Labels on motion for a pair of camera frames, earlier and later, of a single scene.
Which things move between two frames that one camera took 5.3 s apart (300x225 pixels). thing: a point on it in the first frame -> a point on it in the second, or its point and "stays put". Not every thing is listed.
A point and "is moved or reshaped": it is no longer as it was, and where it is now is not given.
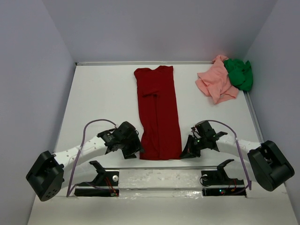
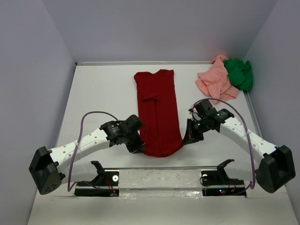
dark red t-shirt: x=160 y=129 is moved or reshaped
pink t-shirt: x=216 y=82 stays put
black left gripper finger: x=138 y=146 stays put
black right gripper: x=189 y=152 -> x=191 y=137
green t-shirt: x=240 y=74 stays put
